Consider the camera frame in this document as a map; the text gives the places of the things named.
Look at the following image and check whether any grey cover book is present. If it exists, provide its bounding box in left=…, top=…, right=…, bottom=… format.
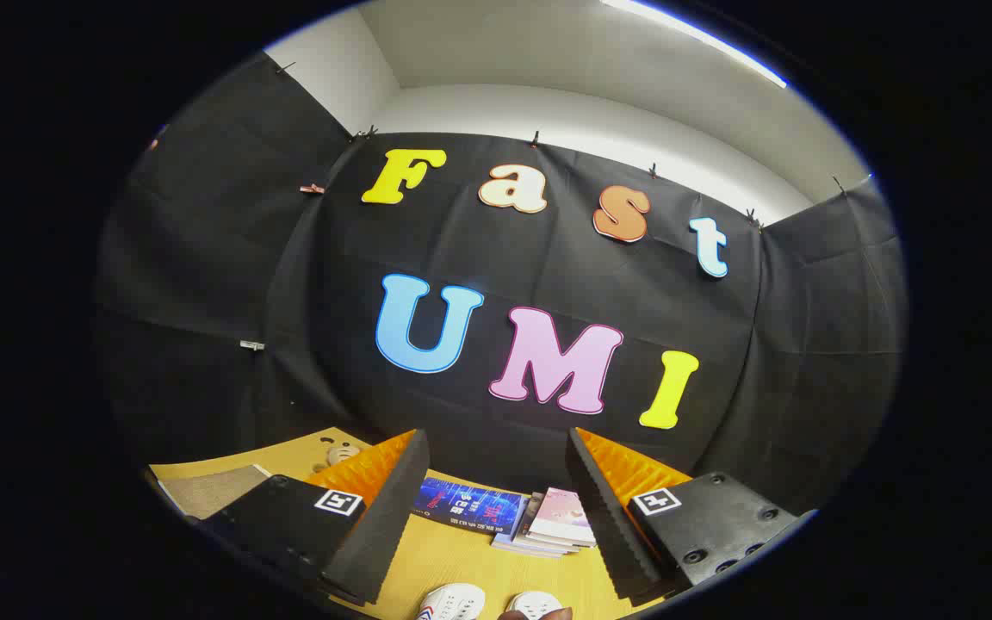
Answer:
left=513, top=493, right=587, bottom=553

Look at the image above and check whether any light blue book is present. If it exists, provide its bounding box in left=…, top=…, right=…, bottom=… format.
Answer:
left=490, top=495, right=580, bottom=560

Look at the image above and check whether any white canvas shoe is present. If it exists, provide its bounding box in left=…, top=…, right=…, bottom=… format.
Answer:
left=415, top=583, right=487, bottom=620
left=506, top=591, right=566, bottom=620

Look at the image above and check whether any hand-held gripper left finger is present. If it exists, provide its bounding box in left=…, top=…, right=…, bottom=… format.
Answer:
left=199, top=428, right=431, bottom=608

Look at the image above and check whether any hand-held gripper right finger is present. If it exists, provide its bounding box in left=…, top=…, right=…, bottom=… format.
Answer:
left=567, top=427, right=817, bottom=604

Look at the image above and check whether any dark blue book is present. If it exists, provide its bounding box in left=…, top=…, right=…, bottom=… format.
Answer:
left=412, top=476, right=530, bottom=536

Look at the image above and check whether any brown plush dog toy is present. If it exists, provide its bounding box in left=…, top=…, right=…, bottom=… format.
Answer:
left=313, top=437, right=364, bottom=474

